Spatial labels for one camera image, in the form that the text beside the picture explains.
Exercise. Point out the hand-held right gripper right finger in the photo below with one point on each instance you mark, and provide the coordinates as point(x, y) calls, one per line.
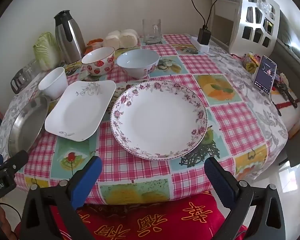
point(220, 182)

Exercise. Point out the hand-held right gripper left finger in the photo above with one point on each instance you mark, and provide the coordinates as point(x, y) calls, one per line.
point(86, 180)

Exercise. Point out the stainless steel basin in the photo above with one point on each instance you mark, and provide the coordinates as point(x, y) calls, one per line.
point(25, 130)

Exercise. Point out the round floral plate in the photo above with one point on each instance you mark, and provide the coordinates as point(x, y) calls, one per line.
point(160, 120)

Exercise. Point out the red-rimmed strawberry bowl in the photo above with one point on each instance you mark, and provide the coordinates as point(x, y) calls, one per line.
point(98, 62)

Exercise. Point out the light blue bowl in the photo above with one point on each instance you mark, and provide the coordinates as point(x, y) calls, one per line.
point(137, 65)

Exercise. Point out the square white plate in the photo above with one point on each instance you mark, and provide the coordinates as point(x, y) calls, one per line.
point(80, 112)

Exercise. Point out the red embroidered cushion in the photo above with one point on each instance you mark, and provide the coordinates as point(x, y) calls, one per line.
point(152, 220)

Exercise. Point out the small white bowl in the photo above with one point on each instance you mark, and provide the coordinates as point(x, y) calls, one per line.
point(53, 82)

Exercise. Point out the clear drinking glass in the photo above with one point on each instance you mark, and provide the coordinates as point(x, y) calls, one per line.
point(32, 67)

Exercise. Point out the red striped white cloth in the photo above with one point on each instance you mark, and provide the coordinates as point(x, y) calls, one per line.
point(287, 111)

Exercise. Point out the napa cabbage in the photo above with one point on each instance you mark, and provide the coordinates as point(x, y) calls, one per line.
point(46, 51)

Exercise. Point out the smartphone on stand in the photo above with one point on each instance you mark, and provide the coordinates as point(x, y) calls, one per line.
point(265, 75)

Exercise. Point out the yellow snack packet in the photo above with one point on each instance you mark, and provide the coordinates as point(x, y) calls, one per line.
point(250, 64)

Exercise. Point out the stainless steel thermos jug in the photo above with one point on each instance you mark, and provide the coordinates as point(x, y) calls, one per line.
point(70, 40)

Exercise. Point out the white power strip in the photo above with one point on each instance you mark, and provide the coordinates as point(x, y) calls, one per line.
point(202, 48)

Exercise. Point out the orange snack packet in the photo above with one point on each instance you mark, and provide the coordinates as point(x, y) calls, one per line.
point(95, 42)

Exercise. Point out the bag of steamed buns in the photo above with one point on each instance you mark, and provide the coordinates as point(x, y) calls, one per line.
point(125, 38)

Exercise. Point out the black charger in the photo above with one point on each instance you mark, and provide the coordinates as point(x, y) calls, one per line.
point(204, 36)

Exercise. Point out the dark grey sofa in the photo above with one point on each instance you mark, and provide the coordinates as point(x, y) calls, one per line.
point(290, 40)

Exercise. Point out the clear glass mug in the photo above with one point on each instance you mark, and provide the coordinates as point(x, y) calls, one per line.
point(152, 31)

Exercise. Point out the white cutout chair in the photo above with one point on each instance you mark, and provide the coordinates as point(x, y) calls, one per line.
point(242, 17)

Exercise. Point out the white side cabinet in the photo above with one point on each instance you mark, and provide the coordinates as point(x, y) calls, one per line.
point(225, 7)

